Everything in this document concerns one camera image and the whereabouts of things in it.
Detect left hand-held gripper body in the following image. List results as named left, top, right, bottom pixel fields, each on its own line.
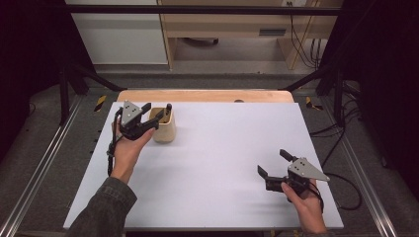
left=118, top=100, right=161, bottom=142

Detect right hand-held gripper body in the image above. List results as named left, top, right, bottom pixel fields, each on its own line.
left=264, top=157, right=331, bottom=196

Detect black makeup brush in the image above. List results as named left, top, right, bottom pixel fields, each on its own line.
left=163, top=103, right=173, bottom=124

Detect square wooden cup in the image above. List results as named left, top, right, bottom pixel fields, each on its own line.
left=147, top=107, right=177, bottom=143

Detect person's right hand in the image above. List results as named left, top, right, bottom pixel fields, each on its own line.
left=280, top=179, right=326, bottom=232

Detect person's left hand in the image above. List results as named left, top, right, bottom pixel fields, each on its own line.
left=111, top=118, right=157, bottom=184

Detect yellow clamp left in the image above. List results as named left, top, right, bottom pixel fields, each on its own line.
left=94, top=94, right=108, bottom=113

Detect yellow clamp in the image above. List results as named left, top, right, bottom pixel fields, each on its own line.
left=94, top=94, right=108, bottom=113
left=304, top=96, right=324, bottom=112

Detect yellow clamp right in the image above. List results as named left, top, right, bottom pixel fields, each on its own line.
left=304, top=96, right=324, bottom=112

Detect white cabinet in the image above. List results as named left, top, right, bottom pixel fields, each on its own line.
left=64, top=0, right=169, bottom=66

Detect light wooden desk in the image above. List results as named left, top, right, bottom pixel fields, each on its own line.
left=157, top=0, right=344, bottom=71

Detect black floor cables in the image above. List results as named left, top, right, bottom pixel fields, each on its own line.
left=308, top=82, right=362, bottom=167

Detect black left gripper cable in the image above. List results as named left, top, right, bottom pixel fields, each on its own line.
left=106, top=108, right=125, bottom=178

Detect black looped cable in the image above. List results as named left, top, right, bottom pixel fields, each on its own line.
left=315, top=172, right=363, bottom=211

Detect aluminium floor rail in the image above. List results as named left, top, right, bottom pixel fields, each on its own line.
left=320, top=98, right=400, bottom=237
left=0, top=95, right=84, bottom=237

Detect black metal frame stand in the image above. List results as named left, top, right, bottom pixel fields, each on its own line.
left=279, top=63, right=346, bottom=128
left=58, top=61, right=128, bottom=126

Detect bundle of hanging black cables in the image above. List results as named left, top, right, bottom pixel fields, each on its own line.
left=286, top=1, right=323, bottom=70

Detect black horizontal frame bar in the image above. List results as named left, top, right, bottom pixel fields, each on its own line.
left=65, top=4, right=342, bottom=17

